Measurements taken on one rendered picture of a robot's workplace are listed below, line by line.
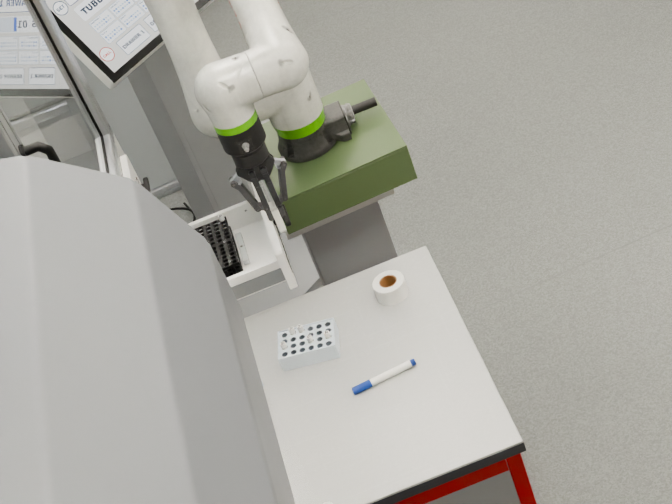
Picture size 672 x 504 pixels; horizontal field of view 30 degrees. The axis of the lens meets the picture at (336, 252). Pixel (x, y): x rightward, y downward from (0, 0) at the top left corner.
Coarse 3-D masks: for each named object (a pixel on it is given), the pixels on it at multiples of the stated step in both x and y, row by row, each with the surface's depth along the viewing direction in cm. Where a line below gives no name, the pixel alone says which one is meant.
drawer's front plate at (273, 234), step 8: (256, 192) 281; (264, 216) 274; (272, 224) 271; (272, 232) 269; (272, 240) 266; (280, 240) 275; (280, 248) 264; (280, 256) 264; (280, 264) 265; (288, 264) 267; (288, 272) 267; (288, 280) 268
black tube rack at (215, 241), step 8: (208, 224) 283; (216, 224) 282; (200, 232) 282; (208, 232) 281; (216, 232) 279; (224, 232) 283; (232, 232) 284; (208, 240) 278; (216, 240) 277; (216, 248) 275; (224, 248) 274; (216, 256) 274; (224, 256) 273; (224, 264) 270; (240, 264) 273; (224, 272) 273; (232, 272) 272
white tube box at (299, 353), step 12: (312, 324) 263; (324, 324) 262; (336, 324) 264; (288, 336) 263; (300, 336) 262; (312, 336) 261; (324, 336) 259; (336, 336) 260; (288, 348) 260; (300, 348) 259; (312, 348) 259; (324, 348) 257; (336, 348) 257; (288, 360) 258; (300, 360) 259; (312, 360) 259; (324, 360) 259
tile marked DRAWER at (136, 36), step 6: (138, 24) 339; (132, 30) 338; (138, 30) 339; (144, 30) 339; (126, 36) 337; (132, 36) 337; (138, 36) 338; (144, 36) 339; (150, 36) 340; (120, 42) 335; (126, 42) 336; (132, 42) 337; (138, 42) 338; (126, 48) 336; (132, 48) 336
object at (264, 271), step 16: (240, 208) 286; (192, 224) 285; (240, 224) 288; (256, 224) 288; (256, 240) 284; (240, 256) 281; (256, 256) 279; (272, 256) 278; (240, 272) 267; (256, 272) 267; (272, 272) 268; (240, 288) 268; (256, 288) 269
